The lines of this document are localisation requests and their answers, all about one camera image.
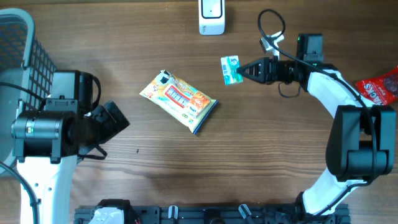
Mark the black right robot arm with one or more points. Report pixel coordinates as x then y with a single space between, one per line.
362 138

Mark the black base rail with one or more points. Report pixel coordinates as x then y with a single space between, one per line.
121 211

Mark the yellow wet wipes pack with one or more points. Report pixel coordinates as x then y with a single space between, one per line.
184 102

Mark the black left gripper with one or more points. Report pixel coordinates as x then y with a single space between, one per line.
111 127

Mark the grey black shopping basket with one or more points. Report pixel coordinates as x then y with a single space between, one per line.
25 64

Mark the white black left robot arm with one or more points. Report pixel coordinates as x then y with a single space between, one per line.
49 142

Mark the teal tissue pack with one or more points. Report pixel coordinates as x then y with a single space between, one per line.
229 65

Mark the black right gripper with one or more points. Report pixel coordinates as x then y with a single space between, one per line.
268 70

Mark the red candy bag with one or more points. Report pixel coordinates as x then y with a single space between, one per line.
381 90

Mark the white barcode scanner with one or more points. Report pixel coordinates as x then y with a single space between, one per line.
211 17

